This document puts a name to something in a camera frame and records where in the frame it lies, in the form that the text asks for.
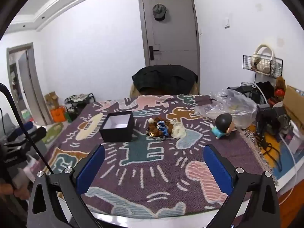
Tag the brown plush toy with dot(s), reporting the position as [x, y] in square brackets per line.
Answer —
[280, 86]

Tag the clear plastic bag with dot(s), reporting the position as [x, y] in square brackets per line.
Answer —
[235, 109]

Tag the person's left hand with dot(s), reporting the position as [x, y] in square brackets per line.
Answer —
[19, 191]

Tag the grey cap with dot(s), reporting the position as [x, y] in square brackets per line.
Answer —
[159, 11]

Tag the large cardboard box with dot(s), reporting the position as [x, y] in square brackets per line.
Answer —
[294, 102]

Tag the black-haired doll figurine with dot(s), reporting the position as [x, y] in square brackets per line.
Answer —
[224, 125]

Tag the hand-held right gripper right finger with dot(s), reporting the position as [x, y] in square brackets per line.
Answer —
[217, 168]

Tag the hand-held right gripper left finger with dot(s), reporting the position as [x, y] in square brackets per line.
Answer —
[91, 168]

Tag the orange bag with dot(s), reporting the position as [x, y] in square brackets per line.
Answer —
[58, 114]

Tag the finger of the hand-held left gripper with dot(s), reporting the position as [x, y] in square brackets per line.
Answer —
[28, 124]
[30, 135]

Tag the grey side door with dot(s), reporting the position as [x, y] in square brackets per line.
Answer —
[26, 80]

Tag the white wall switch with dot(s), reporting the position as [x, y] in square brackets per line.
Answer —
[226, 22]

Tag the tan chair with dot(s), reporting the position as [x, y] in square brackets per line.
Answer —
[152, 92]

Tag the white headphones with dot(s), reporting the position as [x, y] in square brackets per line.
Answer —
[262, 61]

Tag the black shoe rack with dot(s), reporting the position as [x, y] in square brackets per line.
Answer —
[78, 104]

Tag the brown cardboard box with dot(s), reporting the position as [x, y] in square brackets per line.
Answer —
[52, 99]

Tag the printed blanket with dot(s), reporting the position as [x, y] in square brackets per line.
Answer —
[152, 171]

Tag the pile of trinkets and charms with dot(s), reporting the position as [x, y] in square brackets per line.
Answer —
[163, 124]

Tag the black desktop device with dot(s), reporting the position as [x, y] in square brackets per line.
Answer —
[270, 118]

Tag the black jacket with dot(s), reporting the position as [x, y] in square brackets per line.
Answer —
[163, 78]

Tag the green floor mat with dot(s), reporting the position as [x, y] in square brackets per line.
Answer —
[52, 131]

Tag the black square box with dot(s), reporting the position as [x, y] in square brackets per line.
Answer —
[116, 127]

